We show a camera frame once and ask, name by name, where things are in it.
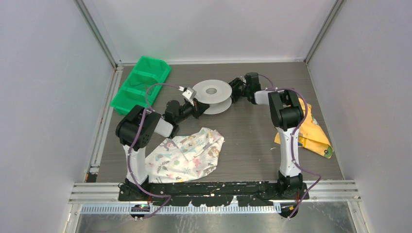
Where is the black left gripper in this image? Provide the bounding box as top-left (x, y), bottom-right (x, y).
top-left (175, 98), bottom-right (210, 125)

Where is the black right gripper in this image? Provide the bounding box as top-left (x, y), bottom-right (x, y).
top-left (217, 77), bottom-right (249, 102)

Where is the white perforated cable spool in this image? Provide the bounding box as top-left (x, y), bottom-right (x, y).
top-left (193, 80), bottom-right (232, 115)

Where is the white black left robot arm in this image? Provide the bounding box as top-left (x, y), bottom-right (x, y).
top-left (116, 98), bottom-right (210, 201)

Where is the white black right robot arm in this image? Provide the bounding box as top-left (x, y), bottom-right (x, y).
top-left (229, 72), bottom-right (304, 199)

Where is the white patterned cloth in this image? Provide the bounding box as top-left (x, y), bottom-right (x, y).
top-left (146, 127), bottom-right (224, 183)

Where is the green plastic divided bin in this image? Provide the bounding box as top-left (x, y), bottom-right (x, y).
top-left (110, 56), bottom-right (172, 115)

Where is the yellow printed cloth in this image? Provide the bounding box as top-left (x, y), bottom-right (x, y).
top-left (274, 98), bottom-right (334, 160)

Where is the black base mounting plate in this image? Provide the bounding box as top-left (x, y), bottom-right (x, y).
top-left (118, 181), bottom-right (307, 207)

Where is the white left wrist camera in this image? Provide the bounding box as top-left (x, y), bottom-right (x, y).
top-left (178, 86), bottom-right (196, 106)

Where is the aluminium frame rail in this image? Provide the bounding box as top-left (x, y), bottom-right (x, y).
top-left (69, 183), bottom-right (120, 204)

